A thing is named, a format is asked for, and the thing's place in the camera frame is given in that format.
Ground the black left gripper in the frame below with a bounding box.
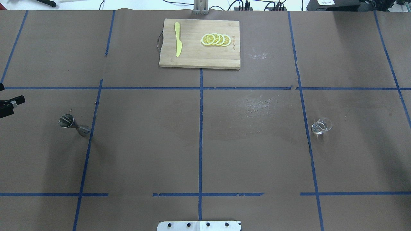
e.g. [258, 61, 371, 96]
[0, 95, 25, 118]

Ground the steel jigger measuring cup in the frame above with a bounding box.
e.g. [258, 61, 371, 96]
[58, 114, 91, 137]

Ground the clear glass cup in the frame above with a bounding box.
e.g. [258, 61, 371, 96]
[311, 117, 333, 135]

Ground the yellow plastic knife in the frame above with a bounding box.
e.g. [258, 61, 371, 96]
[174, 22, 183, 57]

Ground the bamboo cutting board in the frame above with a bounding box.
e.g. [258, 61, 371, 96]
[159, 19, 241, 70]

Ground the aluminium frame post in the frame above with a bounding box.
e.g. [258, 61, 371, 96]
[193, 0, 209, 15]

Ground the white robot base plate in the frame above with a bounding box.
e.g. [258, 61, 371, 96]
[156, 220, 242, 231]

